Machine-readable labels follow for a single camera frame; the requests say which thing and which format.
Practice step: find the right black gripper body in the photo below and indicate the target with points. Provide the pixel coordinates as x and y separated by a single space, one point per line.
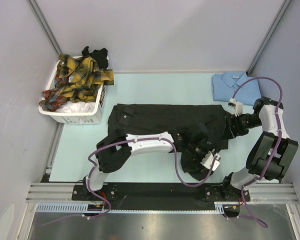
243 123

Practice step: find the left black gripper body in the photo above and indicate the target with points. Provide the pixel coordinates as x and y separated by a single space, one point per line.
198 151

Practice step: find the dark pinstriped long sleeve shirt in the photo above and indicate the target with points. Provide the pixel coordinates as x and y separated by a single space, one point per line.
188 120

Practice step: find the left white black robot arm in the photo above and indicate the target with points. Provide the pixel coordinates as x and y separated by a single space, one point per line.
114 150

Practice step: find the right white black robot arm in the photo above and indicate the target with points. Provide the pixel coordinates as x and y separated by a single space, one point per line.
271 155

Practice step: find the folded light blue shirt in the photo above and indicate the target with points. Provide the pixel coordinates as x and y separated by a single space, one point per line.
224 85

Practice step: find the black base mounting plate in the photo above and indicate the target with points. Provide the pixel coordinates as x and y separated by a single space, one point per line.
159 197

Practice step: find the white plastic laundry basket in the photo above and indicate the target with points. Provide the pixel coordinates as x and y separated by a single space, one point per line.
75 118

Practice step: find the black garment in basket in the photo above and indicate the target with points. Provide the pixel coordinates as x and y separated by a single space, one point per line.
100 56

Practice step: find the white garment in basket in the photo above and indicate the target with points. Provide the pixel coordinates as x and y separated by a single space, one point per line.
77 107

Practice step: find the yellow plaid flannel shirt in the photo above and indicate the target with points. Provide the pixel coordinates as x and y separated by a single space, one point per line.
76 80

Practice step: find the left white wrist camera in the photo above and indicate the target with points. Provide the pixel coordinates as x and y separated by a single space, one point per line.
211 161

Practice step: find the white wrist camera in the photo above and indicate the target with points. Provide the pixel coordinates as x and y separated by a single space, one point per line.
211 161
236 106

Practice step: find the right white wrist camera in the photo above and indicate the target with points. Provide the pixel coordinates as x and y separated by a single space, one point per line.
236 106

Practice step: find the right aluminium corner post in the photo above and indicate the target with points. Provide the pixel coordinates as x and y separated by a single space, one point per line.
269 35

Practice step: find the aluminium corner post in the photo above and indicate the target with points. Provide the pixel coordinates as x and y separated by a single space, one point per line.
39 15
269 35

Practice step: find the aluminium frame rail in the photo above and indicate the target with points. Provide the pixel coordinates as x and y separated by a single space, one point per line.
260 193

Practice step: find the light blue slotted cable duct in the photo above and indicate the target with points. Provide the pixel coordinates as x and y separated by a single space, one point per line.
65 207

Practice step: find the left aluminium corner post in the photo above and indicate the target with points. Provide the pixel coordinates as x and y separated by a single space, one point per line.
39 15

